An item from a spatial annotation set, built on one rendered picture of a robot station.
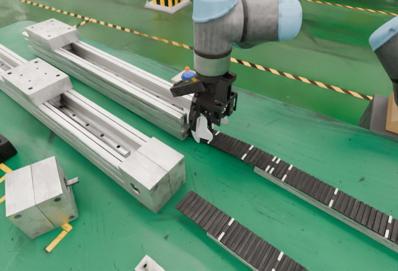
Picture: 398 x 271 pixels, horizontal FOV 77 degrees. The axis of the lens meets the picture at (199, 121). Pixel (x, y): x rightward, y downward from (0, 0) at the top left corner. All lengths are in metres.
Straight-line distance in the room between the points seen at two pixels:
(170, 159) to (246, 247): 0.21
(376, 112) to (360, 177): 0.28
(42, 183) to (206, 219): 0.31
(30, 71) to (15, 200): 0.40
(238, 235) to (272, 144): 0.28
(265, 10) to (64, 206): 0.51
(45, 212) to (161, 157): 0.23
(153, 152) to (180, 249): 0.19
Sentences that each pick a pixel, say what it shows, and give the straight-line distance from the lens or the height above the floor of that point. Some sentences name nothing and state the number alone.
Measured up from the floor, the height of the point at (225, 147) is 0.80.
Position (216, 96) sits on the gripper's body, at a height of 0.95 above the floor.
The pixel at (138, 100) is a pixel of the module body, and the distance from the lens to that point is 0.73.
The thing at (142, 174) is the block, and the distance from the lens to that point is 0.51.
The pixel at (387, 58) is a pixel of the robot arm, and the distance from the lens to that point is 0.80.
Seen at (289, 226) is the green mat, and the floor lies 0.78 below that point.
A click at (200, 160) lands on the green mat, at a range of 0.64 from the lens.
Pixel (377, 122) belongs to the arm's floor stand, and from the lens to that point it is 0.89.
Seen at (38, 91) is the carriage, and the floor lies 0.90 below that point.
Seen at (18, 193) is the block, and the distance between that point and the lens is 0.58.
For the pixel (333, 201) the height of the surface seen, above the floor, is 0.81.
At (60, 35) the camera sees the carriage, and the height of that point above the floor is 0.90.
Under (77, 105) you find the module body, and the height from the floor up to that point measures 0.85.
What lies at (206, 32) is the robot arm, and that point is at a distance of 0.47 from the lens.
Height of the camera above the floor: 1.28
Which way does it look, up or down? 43 degrees down
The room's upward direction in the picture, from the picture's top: straight up
